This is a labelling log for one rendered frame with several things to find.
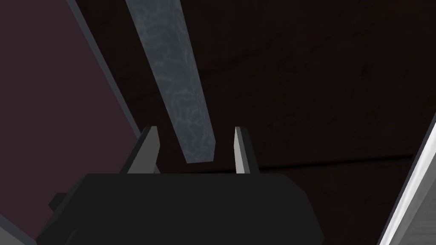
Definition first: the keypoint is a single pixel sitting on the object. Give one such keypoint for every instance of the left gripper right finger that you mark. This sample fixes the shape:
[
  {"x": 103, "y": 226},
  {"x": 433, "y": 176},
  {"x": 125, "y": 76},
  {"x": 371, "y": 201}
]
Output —
[{"x": 243, "y": 154}]

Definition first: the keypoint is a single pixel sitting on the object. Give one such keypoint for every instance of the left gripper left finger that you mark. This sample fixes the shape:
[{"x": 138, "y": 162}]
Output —
[{"x": 144, "y": 156}]

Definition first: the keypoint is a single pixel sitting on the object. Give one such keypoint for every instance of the grey marbled slab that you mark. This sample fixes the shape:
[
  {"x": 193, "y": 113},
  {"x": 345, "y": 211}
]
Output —
[{"x": 177, "y": 85}]

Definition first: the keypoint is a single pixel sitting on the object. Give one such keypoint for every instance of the dark maroon door leaf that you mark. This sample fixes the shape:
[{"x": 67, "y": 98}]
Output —
[{"x": 51, "y": 112}]

